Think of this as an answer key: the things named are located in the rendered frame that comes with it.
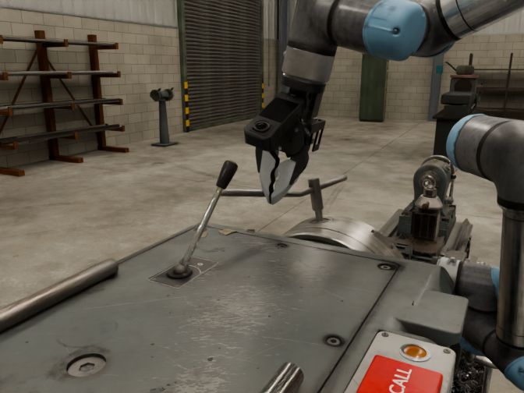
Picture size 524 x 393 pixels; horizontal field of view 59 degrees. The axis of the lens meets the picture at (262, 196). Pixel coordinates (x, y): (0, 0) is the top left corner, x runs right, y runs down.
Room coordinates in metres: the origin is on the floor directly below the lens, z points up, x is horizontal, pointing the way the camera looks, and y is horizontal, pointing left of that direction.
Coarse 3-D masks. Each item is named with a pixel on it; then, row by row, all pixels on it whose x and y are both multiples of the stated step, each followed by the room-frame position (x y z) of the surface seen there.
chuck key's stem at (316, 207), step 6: (312, 180) 0.85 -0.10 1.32; (318, 180) 0.86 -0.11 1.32; (312, 186) 0.85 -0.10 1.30; (318, 186) 0.85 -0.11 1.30; (318, 192) 0.85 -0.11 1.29; (312, 198) 0.85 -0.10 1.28; (318, 198) 0.85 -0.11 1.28; (312, 204) 0.85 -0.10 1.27; (318, 204) 0.85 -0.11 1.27; (318, 210) 0.85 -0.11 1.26; (318, 216) 0.85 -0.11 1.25
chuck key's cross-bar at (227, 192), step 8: (344, 176) 0.92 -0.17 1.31; (320, 184) 0.87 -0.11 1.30; (328, 184) 0.88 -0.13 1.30; (224, 192) 0.70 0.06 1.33; (232, 192) 0.71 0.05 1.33; (240, 192) 0.73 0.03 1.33; (248, 192) 0.74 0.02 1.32; (256, 192) 0.75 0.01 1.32; (288, 192) 0.80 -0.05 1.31; (296, 192) 0.82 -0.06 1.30; (304, 192) 0.83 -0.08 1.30; (312, 192) 0.85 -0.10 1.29
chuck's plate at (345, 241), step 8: (288, 232) 0.83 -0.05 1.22; (296, 232) 0.80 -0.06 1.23; (304, 232) 0.79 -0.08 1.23; (312, 232) 0.78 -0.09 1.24; (320, 232) 0.78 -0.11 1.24; (328, 232) 0.78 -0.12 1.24; (336, 232) 0.78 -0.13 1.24; (312, 240) 0.78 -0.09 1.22; (320, 240) 0.77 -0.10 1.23; (328, 240) 0.76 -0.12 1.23; (336, 240) 0.76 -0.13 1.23; (344, 240) 0.76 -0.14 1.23; (352, 240) 0.77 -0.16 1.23; (352, 248) 0.74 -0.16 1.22; (360, 248) 0.75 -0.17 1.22
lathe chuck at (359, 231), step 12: (324, 216) 0.88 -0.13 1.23; (336, 216) 0.87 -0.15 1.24; (324, 228) 0.80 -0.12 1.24; (336, 228) 0.80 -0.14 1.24; (348, 228) 0.81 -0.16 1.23; (360, 228) 0.82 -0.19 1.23; (372, 228) 0.84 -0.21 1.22; (360, 240) 0.78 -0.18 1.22; (372, 240) 0.79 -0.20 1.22; (384, 252) 0.78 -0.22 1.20; (396, 252) 0.81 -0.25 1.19
